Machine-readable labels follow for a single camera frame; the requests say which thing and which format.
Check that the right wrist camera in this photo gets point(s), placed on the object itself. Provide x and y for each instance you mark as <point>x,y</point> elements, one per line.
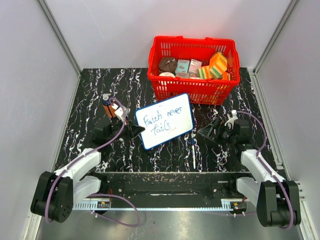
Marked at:
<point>231,119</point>

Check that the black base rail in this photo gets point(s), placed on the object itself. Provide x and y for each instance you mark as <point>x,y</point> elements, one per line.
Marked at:
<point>174,191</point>

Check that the teal small box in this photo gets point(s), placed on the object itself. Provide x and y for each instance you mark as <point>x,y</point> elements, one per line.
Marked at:
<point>182,66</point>

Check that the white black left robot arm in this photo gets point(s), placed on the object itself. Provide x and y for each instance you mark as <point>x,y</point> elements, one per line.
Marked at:
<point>57,193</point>

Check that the brown round package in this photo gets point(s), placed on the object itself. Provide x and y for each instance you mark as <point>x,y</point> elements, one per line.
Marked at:
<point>167,64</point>

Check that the white marker with blue cap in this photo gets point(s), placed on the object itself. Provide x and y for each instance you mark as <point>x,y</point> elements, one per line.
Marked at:
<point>193,152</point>

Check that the orange blue pump bottle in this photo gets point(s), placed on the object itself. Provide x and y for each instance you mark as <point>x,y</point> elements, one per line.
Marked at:
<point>109,107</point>

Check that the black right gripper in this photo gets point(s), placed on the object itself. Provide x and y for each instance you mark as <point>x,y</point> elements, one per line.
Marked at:
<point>220,127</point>

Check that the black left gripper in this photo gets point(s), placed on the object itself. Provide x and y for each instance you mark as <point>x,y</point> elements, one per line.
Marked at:
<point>134,130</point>

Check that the red plastic shopping basket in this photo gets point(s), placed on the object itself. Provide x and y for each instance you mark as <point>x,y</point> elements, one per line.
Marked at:
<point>210,91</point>

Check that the blue framed whiteboard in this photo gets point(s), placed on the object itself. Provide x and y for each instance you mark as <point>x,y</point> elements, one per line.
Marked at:
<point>165,120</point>

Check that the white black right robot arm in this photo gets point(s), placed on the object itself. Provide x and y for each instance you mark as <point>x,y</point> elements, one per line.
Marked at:
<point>276,199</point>

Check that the green yellow sponge pack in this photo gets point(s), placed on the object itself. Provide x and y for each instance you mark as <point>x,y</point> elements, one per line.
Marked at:
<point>204,72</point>

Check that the pink small box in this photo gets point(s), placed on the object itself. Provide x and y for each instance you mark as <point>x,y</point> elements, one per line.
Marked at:
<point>193,66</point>

